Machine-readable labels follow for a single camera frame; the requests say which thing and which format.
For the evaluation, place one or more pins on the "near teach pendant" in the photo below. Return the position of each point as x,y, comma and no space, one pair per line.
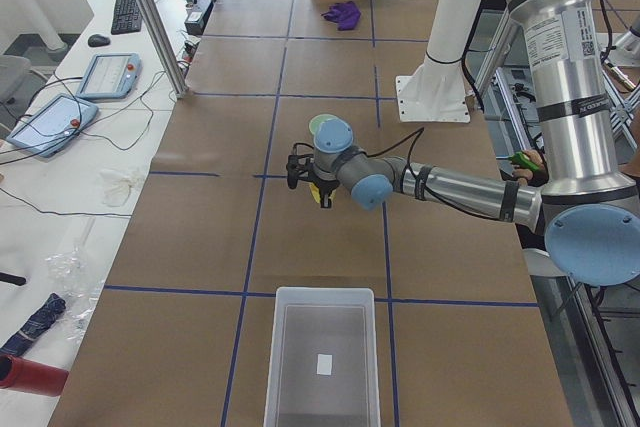
53,126

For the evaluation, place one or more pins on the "mint green bowl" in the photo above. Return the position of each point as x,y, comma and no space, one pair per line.
315,123

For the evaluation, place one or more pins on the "clear plastic storage box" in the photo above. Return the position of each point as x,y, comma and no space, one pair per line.
323,362

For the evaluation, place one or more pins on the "white pedestal base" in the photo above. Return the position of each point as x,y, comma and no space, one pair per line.
435,92

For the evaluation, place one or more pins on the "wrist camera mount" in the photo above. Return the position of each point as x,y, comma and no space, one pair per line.
299,167

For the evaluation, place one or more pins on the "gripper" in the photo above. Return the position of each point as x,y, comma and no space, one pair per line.
325,188

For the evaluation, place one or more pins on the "teach pendant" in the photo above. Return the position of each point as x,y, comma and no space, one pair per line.
110,77
53,126

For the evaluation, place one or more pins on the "folded dark blue umbrella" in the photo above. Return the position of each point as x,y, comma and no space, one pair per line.
36,325

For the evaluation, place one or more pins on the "grey aluminium frame post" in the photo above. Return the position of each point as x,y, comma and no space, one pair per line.
162,45

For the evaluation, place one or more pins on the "crumpled clear plastic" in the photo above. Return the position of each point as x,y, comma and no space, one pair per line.
78,285

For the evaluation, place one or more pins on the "far teach pendant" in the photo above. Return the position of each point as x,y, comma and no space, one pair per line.
110,77

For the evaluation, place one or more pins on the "yellow plastic cup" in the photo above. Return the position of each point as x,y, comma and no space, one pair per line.
317,196

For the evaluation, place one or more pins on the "purple cloth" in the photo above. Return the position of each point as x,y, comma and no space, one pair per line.
345,15

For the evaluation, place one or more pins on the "black computer mouse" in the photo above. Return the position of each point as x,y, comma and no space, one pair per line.
97,40

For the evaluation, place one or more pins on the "red cylinder bottle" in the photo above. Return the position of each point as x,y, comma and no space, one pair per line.
28,376

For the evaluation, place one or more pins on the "black keyboard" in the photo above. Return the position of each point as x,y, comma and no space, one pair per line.
127,17

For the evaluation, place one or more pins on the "person hand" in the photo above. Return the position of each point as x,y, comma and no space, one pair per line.
532,179

